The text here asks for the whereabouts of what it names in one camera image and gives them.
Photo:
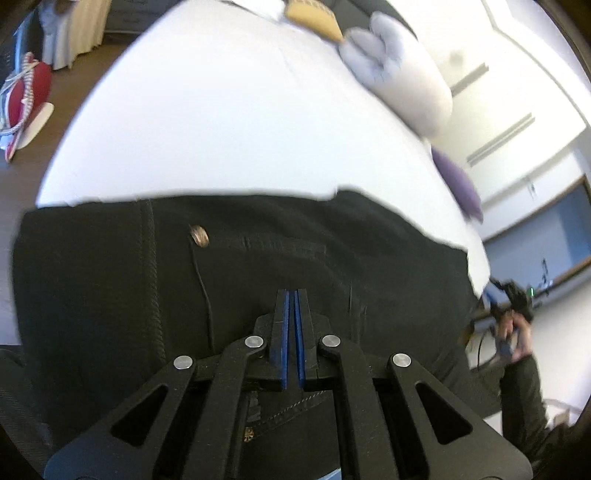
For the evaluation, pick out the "white wardrobe doors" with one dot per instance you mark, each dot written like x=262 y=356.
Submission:
x=513 y=124

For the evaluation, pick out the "dark right sleeve forearm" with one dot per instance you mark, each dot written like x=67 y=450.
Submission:
x=524 y=418

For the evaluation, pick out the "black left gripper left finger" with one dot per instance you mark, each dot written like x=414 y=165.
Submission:
x=192 y=411

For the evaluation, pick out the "purple pillow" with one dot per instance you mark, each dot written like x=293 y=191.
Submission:
x=460 y=185

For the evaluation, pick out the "white bed sheet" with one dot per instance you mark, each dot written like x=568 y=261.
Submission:
x=214 y=99

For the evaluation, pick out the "cream curtain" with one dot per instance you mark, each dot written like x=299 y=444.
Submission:
x=70 y=29

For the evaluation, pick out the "tan yellow pillow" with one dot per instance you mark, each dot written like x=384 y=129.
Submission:
x=314 y=16

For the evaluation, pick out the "red white bag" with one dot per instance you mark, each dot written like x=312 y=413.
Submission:
x=25 y=108

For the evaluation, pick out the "person's right hand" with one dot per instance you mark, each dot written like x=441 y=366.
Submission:
x=514 y=340

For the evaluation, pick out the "black denim pants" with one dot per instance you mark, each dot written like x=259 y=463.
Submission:
x=106 y=294

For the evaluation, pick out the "blue wall mirror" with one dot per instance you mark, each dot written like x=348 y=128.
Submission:
x=546 y=245

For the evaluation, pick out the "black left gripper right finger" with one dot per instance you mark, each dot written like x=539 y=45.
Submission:
x=395 y=420

